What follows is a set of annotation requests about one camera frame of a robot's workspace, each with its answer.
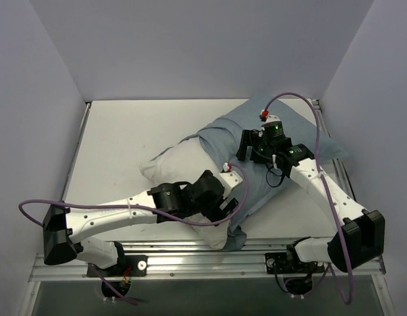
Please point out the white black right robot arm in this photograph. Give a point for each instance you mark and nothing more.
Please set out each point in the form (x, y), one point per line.
(360, 235)

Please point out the white pillow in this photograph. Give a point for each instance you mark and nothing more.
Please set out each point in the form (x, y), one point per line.
(186, 162)

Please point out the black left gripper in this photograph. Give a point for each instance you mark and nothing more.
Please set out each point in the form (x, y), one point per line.
(221, 204)

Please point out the blue pillowcase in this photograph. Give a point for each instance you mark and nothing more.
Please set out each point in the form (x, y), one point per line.
(218, 143)

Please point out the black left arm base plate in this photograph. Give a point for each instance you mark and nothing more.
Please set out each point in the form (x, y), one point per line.
(127, 266)

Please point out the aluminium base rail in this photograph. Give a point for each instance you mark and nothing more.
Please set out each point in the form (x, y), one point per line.
(190, 260)

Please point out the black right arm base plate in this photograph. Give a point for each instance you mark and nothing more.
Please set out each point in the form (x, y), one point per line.
(278, 262)

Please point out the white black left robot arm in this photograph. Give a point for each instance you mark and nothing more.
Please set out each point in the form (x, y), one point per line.
(70, 231)

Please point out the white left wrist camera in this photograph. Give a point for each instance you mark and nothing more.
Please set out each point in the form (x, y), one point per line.
(229, 178)

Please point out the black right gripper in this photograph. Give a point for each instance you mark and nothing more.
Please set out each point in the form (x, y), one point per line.
(244, 145)

